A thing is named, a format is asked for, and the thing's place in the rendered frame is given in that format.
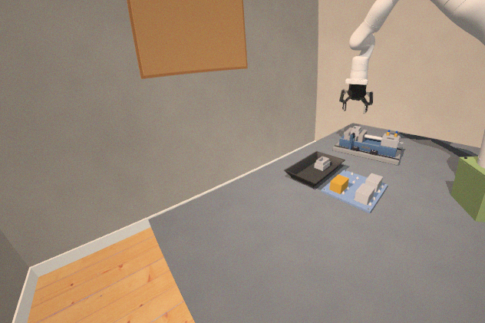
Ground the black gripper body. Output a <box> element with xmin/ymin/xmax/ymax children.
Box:
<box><xmin>347</xmin><ymin>84</ymin><xmax>367</xmax><ymax>101</ymax></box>

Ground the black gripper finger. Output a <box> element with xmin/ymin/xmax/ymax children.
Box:
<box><xmin>339</xmin><ymin>89</ymin><xmax>355</xmax><ymax>111</ymax></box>
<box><xmin>358</xmin><ymin>91</ymin><xmax>373</xmax><ymax>114</ymax></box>

